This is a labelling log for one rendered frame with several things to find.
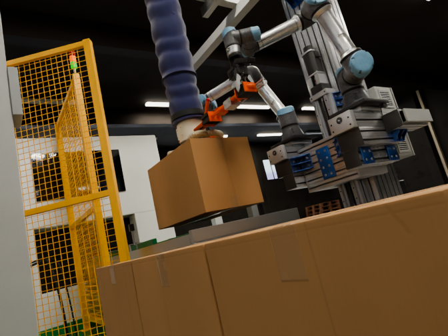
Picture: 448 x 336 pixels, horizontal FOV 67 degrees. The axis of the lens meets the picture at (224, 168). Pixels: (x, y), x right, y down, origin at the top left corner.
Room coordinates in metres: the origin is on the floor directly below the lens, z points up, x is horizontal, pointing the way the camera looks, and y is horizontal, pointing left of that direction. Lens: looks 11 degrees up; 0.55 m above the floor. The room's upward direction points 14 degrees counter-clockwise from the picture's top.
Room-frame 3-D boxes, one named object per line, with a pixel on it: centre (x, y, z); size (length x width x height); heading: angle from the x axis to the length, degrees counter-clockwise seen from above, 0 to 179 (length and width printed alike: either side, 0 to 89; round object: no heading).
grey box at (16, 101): (1.85, 1.11, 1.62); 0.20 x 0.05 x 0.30; 36
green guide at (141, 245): (2.86, 1.05, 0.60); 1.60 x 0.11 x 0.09; 36
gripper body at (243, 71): (1.61, -0.18, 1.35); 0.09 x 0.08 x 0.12; 35
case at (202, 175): (2.08, 0.16, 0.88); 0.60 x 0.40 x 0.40; 37
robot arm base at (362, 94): (1.75, -0.77, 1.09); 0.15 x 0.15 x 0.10
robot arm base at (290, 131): (2.15, -0.48, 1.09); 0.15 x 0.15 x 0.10
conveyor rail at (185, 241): (2.54, 0.89, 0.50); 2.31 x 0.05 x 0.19; 36
